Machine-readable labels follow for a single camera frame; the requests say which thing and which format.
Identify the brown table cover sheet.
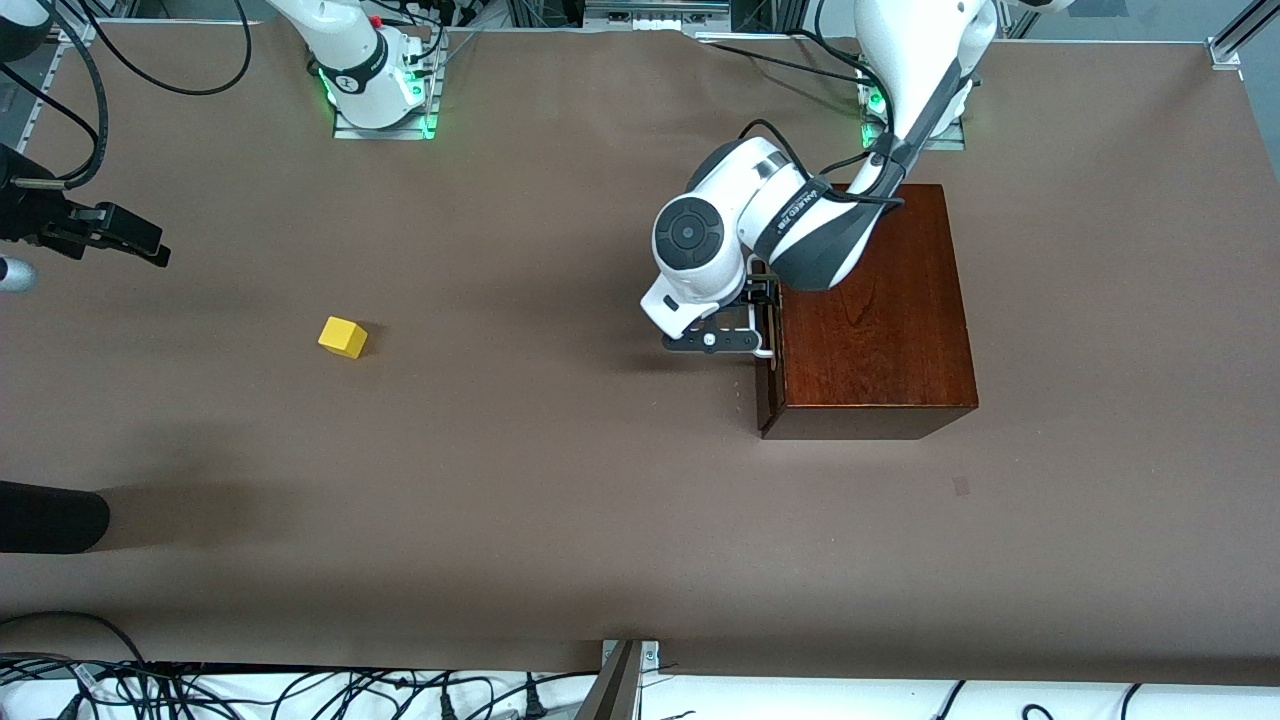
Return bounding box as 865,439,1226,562
0,20,1280,687

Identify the yellow wooden block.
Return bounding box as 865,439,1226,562
318,316,369,360

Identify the light wood drawer white handle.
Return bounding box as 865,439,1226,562
750,262,787,439

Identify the aluminium frame rail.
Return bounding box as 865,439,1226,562
0,18,96,151

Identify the aluminium frame post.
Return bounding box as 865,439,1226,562
575,640,661,720

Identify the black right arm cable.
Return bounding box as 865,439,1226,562
0,0,109,191

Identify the silver connector panel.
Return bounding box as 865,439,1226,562
583,0,733,29

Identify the aluminium corner profile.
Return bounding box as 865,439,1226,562
1208,0,1280,71

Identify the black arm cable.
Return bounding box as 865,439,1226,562
738,118,906,207
0,0,109,191

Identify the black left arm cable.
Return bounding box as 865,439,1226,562
738,118,906,207

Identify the black ribbed cylinder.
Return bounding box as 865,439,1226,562
0,480,111,555

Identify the dark brown wooden cabinet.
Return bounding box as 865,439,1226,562
755,183,979,441

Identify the black hanging cable loop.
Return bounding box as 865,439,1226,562
85,0,253,98

